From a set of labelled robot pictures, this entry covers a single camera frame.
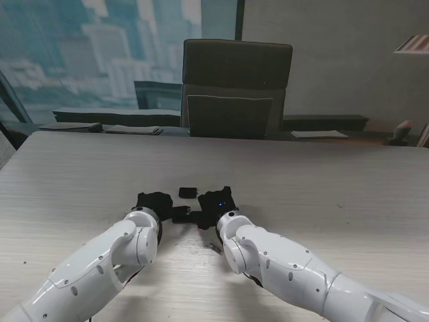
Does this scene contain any dark window pillar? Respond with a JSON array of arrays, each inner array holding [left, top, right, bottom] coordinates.
[[234, 0, 247, 42]]

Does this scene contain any grey folder stack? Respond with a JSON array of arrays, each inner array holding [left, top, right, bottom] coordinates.
[[103, 124, 165, 136]]

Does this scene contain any red black left arm cable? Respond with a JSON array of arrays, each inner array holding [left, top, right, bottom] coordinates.
[[120, 264, 147, 291]]

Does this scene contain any red black arm cable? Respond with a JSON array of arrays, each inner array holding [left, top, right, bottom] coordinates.
[[120, 264, 147, 291], [243, 271, 264, 289]]

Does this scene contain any white paper sheet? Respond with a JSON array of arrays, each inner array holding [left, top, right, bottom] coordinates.
[[290, 129, 350, 140]]

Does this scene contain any dark grey folder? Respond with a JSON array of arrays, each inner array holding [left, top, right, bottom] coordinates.
[[38, 122, 103, 133]]

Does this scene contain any light wooden board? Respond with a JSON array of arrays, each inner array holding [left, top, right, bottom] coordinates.
[[416, 123, 429, 148]]

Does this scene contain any dark grey office chair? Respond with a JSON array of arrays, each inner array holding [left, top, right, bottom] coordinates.
[[180, 38, 294, 141]]

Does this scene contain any small desk ornament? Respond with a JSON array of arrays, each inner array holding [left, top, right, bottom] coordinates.
[[385, 119, 414, 147]]

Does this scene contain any black remote control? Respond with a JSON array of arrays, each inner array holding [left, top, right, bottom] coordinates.
[[171, 205, 202, 225]]

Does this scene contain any red black right arm cable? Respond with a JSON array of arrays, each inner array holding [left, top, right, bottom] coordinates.
[[243, 271, 264, 289]]

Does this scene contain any long dark bench cushion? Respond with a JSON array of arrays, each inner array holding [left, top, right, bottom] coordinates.
[[52, 107, 182, 127]]

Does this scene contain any short dark bench cushion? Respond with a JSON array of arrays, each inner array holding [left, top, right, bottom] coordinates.
[[283, 114, 369, 131]]

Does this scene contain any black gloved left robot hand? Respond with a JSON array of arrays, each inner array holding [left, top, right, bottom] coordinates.
[[136, 191, 174, 222]]

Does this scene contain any grey slanted metal bar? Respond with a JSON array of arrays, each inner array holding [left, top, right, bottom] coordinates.
[[0, 69, 34, 150]]

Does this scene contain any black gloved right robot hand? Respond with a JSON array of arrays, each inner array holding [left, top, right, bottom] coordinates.
[[196, 184, 237, 231]]

